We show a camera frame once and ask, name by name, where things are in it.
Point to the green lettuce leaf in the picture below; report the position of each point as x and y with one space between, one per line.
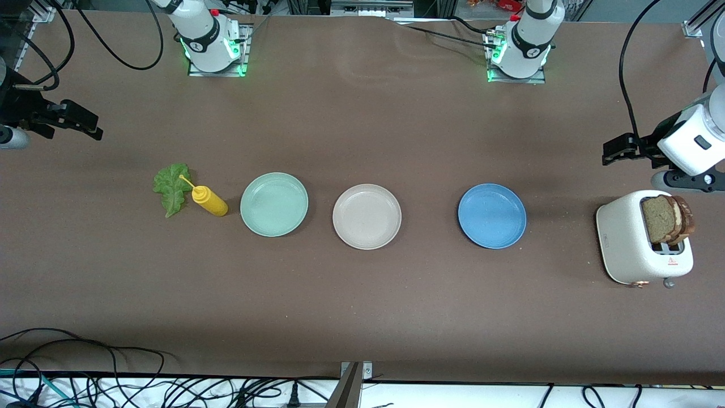
170 190

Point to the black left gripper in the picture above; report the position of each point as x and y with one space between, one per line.
660 134

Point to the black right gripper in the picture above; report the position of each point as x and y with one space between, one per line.
17 105

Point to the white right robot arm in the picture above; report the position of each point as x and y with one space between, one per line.
204 39

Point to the beige plate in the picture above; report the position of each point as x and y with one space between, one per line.
367 217

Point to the yellow mustard squeeze bottle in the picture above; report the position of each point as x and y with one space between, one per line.
210 202

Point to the brown bread slice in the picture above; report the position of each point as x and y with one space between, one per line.
687 220
658 220

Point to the grey metal device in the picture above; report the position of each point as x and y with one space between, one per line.
371 8

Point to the blue plate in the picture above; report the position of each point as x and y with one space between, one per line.
492 216

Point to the mint green plate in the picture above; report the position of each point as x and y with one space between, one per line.
274 204

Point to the metal table bracket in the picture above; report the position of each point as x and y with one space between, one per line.
348 391

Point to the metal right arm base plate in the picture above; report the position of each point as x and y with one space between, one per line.
247 51

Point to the red packet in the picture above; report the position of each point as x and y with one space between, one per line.
507 4

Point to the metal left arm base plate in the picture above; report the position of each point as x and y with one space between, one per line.
515 80

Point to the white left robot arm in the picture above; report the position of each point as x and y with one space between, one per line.
532 39

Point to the white toaster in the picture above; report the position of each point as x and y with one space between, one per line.
623 243

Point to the aluminium frame profile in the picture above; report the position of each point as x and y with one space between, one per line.
694 27
42 12

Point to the black power plug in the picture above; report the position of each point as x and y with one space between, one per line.
294 396

